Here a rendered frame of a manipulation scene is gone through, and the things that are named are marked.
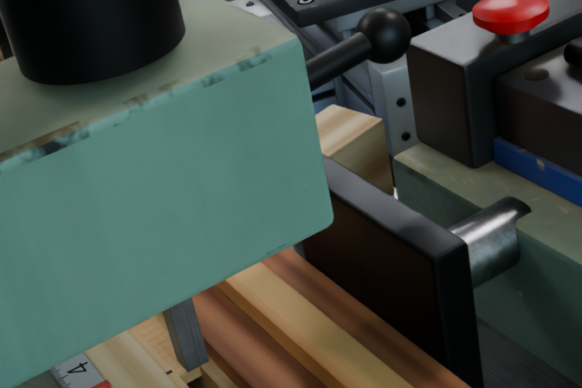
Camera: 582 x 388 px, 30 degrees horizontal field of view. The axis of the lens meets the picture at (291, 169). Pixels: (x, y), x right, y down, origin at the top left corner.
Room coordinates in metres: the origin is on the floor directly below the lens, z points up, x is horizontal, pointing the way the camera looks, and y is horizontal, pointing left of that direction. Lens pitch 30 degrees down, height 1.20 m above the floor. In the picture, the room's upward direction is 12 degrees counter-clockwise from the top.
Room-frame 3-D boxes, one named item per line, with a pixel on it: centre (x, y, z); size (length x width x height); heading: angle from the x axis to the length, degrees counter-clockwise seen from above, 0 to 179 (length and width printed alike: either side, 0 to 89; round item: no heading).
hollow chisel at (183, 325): (0.31, 0.05, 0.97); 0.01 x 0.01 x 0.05; 26
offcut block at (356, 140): (0.47, -0.02, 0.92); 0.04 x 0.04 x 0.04; 39
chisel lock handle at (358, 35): (0.34, -0.02, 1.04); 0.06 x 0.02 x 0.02; 116
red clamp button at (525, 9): (0.40, -0.10, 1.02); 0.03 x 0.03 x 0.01
